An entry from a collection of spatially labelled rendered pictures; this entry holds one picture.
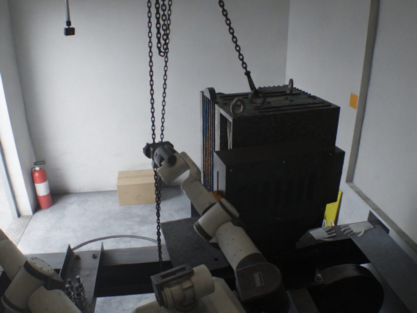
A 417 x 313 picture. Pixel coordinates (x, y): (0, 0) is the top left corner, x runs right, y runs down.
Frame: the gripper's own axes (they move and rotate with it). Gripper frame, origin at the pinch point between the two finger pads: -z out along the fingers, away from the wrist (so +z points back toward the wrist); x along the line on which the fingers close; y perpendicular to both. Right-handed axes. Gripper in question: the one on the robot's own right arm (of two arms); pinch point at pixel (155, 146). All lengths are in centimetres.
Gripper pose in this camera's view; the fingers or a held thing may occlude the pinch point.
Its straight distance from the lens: 142.4
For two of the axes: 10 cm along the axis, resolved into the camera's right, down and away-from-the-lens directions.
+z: 4.5, 3.1, -8.4
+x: 9.0, -1.4, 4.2
